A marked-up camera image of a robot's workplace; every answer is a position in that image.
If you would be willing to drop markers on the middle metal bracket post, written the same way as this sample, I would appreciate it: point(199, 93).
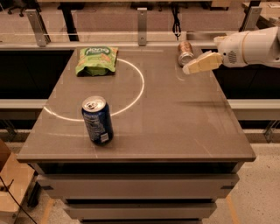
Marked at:
point(142, 26)

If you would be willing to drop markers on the black table leg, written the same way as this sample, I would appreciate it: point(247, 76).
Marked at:
point(70, 28)

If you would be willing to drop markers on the orange soda can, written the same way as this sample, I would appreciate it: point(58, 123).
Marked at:
point(185, 53)

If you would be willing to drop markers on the left metal bracket post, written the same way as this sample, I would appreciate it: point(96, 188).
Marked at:
point(38, 27)

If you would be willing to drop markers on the right metal bracket post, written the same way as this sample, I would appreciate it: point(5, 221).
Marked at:
point(250, 21)

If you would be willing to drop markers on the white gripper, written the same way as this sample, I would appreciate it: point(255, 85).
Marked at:
point(231, 50)

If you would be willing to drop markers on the green rice chip bag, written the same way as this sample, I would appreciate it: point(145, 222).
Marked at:
point(97, 60)

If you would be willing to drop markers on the cardboard box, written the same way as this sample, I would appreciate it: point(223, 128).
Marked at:
point(16, 178)

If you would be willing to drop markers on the metal bracket post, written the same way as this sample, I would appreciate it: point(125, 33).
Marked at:
point(38, 27)
point(250, 21)
point(142, 26)

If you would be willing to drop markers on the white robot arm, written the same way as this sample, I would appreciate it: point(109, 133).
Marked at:
point(260, 47)

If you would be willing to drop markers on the grey drawer cabinet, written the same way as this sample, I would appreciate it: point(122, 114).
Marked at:
point(138, 198)

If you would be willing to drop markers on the blue soda can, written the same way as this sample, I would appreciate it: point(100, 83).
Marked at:
point(96, 115)

